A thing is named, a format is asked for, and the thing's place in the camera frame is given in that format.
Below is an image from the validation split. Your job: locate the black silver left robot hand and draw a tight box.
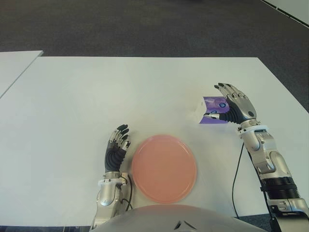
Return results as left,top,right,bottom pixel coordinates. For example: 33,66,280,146
105,124,131,174

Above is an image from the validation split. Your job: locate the white side table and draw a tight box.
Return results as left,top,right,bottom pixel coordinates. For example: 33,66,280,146
0,50,43,99

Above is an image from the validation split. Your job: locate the purple tissue paper pack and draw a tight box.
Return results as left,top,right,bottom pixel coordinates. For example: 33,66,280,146
195,96,231,125

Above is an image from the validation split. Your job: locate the silver robot torso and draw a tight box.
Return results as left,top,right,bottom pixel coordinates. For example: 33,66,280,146
90,204,248,232

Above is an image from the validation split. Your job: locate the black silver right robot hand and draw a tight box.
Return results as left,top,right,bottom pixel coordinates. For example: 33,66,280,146
204,82,257,125

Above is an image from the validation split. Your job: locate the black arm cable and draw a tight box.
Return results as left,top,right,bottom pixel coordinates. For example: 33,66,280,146
232,142,244,219
120,174,133,210

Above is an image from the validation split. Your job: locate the pink round plate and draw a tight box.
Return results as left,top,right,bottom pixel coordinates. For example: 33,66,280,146
131,134,197,204

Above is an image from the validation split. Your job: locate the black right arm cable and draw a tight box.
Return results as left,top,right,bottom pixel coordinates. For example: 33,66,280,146
232,142,244,219

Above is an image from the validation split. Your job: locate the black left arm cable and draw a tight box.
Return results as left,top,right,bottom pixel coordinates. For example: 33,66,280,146
120,174,133,210

